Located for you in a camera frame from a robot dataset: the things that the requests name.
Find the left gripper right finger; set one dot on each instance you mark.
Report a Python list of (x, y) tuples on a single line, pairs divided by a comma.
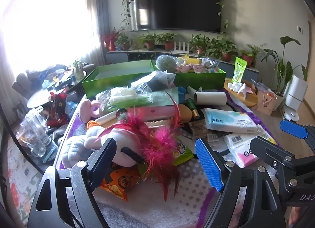
[(212, 164)]

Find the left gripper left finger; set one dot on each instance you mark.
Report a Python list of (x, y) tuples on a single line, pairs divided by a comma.
[(99, 163)]

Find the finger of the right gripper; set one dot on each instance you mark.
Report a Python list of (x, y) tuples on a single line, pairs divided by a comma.
[(293, 129)]

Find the white plush toy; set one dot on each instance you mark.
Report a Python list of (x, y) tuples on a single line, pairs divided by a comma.
[(79, 147)]

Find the blue white tissue pack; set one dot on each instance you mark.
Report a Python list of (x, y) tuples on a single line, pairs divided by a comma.
[(229, 121)]

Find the pink feather toy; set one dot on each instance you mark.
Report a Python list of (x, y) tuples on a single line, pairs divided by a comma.
[(156, 146)]

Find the pink white tissue pack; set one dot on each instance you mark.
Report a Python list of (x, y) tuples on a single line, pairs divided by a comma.
[(239, 146)]

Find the green snack bag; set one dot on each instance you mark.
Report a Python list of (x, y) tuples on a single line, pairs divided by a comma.
[(182, 153)]

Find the orange snack bag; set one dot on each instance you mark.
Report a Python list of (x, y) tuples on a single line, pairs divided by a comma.
[(119, 180)]

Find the white air purifier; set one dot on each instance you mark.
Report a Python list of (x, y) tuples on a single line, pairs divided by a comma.
[(293, 97)]

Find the clear packet brown contents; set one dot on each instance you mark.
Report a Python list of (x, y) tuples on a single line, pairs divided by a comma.
[(198, 129)]

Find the pink plush toy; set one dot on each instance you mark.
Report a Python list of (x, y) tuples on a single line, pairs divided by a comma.
[(88, 110)]

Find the red gift bag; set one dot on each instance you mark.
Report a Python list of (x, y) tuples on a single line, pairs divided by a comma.
[(57, 115)]

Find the bagged sponges pack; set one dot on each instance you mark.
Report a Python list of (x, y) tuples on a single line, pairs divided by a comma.
[(123, 97)]

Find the green gold bottle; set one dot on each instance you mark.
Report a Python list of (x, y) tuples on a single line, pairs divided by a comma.
[(192, 107)]

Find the white paper roll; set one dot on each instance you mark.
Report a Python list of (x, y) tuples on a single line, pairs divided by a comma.
[(210, 98)]

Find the dark oval coffee table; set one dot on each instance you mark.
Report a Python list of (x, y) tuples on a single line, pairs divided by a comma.
[(41, 97)]

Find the green standing pouch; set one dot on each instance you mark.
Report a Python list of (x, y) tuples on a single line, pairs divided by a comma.
[(239, 69)]

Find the empty green tray box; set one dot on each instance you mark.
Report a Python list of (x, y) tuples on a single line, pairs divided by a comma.
[(115, 75)]

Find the filled green tray box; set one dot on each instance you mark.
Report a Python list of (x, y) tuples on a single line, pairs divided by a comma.
[(197, 73)]

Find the grey cloth in bag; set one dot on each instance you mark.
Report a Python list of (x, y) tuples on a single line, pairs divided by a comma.
[(155, 81)]

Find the silver scrub ball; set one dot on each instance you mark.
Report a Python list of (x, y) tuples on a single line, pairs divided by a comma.
[(166, 63)]

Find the large wall television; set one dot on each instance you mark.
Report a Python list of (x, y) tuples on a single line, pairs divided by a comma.
[(197, 15)]

